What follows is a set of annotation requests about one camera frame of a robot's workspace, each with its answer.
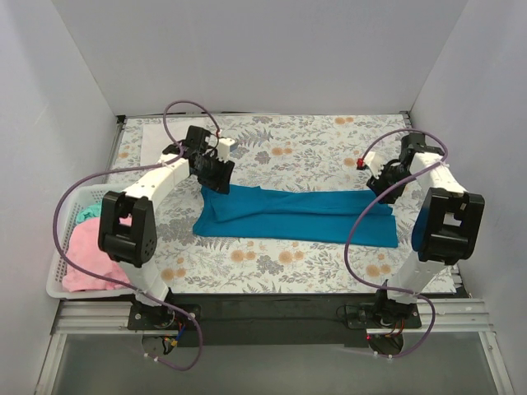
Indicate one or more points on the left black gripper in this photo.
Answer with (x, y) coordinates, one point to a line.
(214, 172)

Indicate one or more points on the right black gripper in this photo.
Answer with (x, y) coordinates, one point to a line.
(385, 183)

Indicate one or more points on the teal blue t shirt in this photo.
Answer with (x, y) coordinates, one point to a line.
(253, 212)

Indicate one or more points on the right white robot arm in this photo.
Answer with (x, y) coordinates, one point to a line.
(447, 225)

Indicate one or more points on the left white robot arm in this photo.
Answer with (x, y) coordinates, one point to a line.
(127, 232)

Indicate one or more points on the folded white t shirt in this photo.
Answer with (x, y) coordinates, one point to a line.
(155, 139)

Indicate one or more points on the floral patterned table cloth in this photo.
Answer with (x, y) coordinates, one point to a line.
(296, 153)

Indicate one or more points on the mint green t shirt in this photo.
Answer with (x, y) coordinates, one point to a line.
(92, 211)

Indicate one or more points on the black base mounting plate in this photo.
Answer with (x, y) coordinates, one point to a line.
(272, 319)

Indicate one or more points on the white plastic laundry basket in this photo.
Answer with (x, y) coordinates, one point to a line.
(76, 201)

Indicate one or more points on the pink t shirt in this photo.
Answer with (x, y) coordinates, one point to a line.
(83, 250)

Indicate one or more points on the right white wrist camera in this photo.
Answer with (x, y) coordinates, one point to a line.
(374, 162)

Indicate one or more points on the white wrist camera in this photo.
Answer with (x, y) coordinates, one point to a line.
(374, 162)
(224, 147)

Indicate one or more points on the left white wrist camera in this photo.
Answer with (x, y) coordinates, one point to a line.
(224, 147)

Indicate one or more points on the aluminium frame rail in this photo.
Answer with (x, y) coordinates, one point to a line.
(111, 317)

